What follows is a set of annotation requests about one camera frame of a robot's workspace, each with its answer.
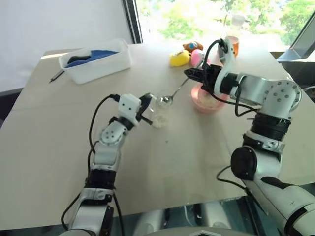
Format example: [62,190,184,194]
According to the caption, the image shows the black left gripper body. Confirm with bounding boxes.
[135,96,149,123]

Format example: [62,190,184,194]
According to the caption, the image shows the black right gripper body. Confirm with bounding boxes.
[200,63,222,94]

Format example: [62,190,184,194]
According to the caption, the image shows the clear glass mug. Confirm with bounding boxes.
[148,92,174,129]

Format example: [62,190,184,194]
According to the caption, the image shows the silver metal spoon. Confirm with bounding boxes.
[156,61,207,109]

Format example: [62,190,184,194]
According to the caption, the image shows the oatmeal in glass mug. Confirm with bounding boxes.
[152,114,168,128]

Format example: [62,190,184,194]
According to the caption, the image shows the oatmeal in pink bowl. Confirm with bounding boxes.
[196,91,222,106]

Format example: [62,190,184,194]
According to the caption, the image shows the pink bowl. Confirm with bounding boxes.
[191,83,226,114]

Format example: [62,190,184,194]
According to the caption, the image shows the pink plush toy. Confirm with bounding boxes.
[190,49,211,67]

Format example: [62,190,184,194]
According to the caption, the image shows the yellow plush toy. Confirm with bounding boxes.
[169,49,192,67]

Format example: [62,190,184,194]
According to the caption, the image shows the brown plush toy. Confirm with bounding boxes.
[182,41,204,53]

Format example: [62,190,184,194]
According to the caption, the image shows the orange plastic cup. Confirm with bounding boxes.
[224,35,240,58]

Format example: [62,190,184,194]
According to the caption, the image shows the clear plastic bottle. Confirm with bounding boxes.
[229,14,245,38]

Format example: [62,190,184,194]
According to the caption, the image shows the white plastic bin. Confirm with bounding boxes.
[58,38,131,85]

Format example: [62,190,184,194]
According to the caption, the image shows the blue cloth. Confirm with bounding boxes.
[65,48,121,68]

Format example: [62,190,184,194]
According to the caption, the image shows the black object in bin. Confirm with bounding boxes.
[67,55,92,64]

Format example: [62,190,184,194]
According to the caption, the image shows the dark pen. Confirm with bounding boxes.
[48,69,65,83]

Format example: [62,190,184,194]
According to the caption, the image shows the grey laptop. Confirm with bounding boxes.
[276,17,315,62]

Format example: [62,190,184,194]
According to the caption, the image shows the dark rounded robot body shapes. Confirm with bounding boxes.
[115,196,261,236]

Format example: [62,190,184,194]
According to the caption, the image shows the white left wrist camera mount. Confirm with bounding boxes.
[118,93,142,127]

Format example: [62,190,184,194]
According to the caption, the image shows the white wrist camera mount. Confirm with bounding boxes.
[213,38,241,95]
[118,93,142,127]

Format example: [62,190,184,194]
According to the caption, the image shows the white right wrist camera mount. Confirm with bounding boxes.
[213,38,241,95]

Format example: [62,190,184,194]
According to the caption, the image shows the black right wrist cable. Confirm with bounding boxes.
[202,38,263,118]

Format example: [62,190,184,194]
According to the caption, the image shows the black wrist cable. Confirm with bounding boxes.
[202,38,263,118]
[88,94,122,158]

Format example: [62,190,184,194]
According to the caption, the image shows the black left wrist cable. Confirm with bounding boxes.
[88,94,122,158]

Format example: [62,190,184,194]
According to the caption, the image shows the black window frame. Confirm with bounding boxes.
[122,0,144,45]

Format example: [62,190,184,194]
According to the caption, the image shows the black left elbow cable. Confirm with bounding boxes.
[60,189,124,232]

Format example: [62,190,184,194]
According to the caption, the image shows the black elbow cable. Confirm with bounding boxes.
[216,165,252,195]
[60,189,124,232]

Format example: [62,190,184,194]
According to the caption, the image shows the black right elbow cable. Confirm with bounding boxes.
[216,165,252,195]

